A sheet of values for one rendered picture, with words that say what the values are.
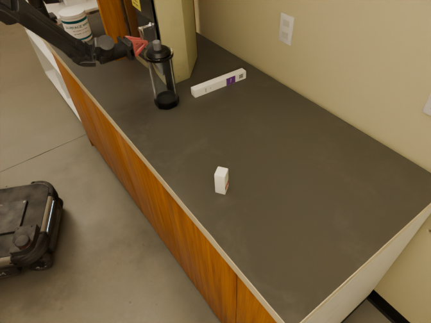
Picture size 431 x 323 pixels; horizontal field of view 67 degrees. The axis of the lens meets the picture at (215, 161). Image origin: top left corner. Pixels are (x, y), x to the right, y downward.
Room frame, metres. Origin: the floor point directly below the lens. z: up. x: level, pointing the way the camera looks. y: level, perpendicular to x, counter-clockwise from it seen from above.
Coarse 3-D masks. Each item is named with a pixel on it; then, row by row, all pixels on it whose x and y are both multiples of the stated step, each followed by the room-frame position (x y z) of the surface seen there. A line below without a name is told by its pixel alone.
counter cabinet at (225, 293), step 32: (96, 128) 1.53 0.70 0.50; (128, 160) 1.12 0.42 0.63; (128, 192) 1.34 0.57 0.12; (160, 192) 0.84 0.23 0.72; (160, 224) 0.94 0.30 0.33; (192, 224) 0.64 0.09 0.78; (416, 224) 0.56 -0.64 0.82; (192, 256) 0.68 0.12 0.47; (384, 256) 0.48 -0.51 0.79; (224, 288) 0.49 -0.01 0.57; (352, 288) 0.40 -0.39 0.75; (224, 320) 0.50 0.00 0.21; (256, 320) 0.35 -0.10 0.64; (320, 320) 0.32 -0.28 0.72
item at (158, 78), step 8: (144, 56) 1.11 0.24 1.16; (168, 56) 1.10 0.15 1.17; (152, 64) 1.10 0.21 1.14; (160, 64) 1.09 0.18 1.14; (168, 64) 1.11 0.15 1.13; (152, 72) 1.10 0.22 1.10; (160, 72) 1.09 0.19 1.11; (168, 72) 1.10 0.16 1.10; (152, 80) 1.11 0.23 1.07; (160, 80) 1.09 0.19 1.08; (168, 80) 1.10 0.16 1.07; (160, 88) 1.09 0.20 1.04; (168, 88) 1.10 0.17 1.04; (160, 96) 1.09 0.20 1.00; (168, 96) 1.09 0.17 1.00; (176, 96) 1.13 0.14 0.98
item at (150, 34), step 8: (128, 0) 1.44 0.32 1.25; (144, 0) 1.30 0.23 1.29; (152, 0) 1.26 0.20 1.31; (128, 8) 1.45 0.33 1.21; (136, 8) 1.38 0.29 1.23; (144, 8) 1.31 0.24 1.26; (152, 8) 1.26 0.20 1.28; (128, 16) 1.47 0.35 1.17; (136, 16) 1.40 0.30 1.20; (144, 16) 1.33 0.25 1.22; (152, 16) 1.27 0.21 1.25; (128, 24) 1.49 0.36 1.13; (136, 24) 1.41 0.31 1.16; (144, 24) 1.34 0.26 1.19; (152, 24) 1.28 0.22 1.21; (136, 32) 1.43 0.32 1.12; (144, 32) 1.35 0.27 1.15; (152, 32) 1.29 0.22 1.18; (152, 40) 1.30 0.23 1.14
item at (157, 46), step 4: (156, 40) 1.14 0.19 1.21; (156, 44) 1.12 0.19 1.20; (160, 44) 1.13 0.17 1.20; (148, 48) 1.15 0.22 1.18; (152, 48) 1.14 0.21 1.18; (156, 48) 1.12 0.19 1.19; (160, 48) 1.13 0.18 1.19; (164, 48) 1.14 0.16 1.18; (168, 48) 1.14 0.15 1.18; (148, 52) 1.12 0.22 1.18; (152, 52) 1.11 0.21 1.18; (156, 52) 1.11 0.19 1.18; (160, 52) 1.11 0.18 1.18; (164, 52) 1.11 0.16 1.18; (168, 52) 1.12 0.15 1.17; (148, 56) 1.11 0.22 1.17; (152, 56) 1.10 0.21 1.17; (156, 56) 1.09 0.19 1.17; (160, 56) 1.10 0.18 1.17; (164, 56) 1.10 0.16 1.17
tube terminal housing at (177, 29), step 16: (160, 0) 1.27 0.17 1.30; (176, 0) 1.31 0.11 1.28; (192, 0) 1.51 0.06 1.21; (160, 16) 1.26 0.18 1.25; (176, 16) 1.30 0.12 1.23; (192, 16) 1.48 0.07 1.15; (160, 32) 1.26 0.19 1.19; (176, 32) 1.30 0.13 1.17; (192, 32) 1.46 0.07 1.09; (176, 48) 1.29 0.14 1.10; (192, 48) 1.43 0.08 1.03; (144, 64) 1.44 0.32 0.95; (176, 64) 1.29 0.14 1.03; (192, 64) 1.40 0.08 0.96; (176, 80) 1.28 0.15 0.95
